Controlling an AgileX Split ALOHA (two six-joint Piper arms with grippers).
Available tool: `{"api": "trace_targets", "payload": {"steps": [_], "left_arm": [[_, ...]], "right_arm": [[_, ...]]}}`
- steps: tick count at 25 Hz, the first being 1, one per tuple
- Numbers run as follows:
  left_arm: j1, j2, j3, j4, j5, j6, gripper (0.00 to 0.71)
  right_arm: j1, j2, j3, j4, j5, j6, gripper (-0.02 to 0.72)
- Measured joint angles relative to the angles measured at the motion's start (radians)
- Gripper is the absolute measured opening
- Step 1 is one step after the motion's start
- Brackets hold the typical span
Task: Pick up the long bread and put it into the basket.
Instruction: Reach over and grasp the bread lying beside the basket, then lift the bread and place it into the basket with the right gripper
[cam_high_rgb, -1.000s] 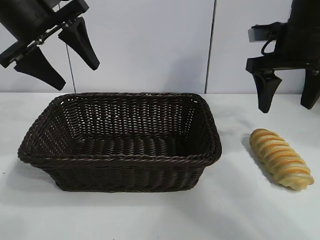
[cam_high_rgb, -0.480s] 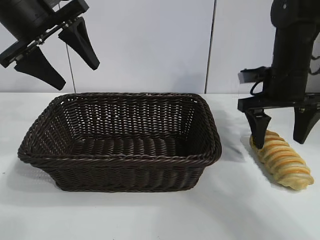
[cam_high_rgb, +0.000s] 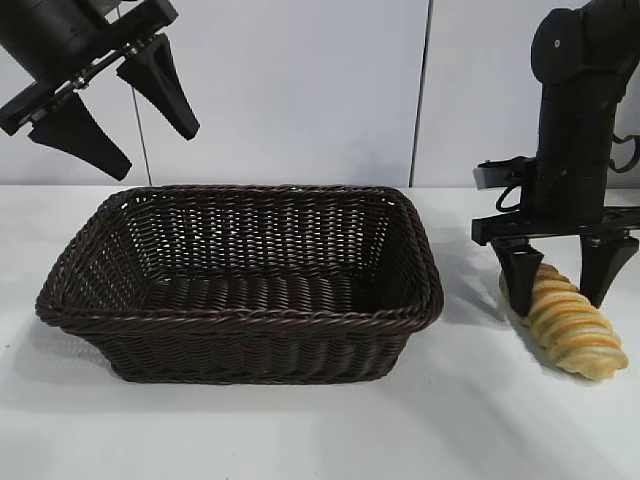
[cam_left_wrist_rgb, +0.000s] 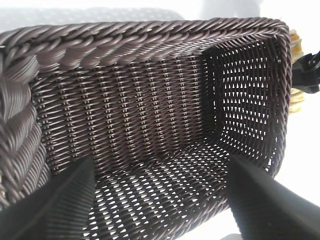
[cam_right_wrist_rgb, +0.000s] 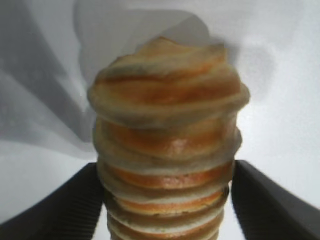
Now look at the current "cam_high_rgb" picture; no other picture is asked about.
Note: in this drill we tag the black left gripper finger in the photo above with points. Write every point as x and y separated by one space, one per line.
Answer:
80 135
160 85

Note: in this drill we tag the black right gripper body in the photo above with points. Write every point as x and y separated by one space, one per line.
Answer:
572 150

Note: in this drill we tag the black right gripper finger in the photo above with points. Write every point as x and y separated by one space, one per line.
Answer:
520 275
602 265

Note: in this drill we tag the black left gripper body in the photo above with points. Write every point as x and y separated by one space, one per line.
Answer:
55 35

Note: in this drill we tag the long twisted striped bread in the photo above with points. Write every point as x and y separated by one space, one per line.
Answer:
575 330

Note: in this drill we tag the dark brown woven basket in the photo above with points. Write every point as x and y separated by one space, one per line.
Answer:
250 330

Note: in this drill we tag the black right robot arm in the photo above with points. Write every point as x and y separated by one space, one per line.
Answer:
575 30

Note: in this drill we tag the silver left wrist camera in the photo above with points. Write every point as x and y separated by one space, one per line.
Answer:
107 4

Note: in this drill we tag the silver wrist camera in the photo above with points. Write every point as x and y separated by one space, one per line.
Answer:
492 177
107 4

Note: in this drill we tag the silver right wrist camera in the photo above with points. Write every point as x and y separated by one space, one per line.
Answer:
492 177

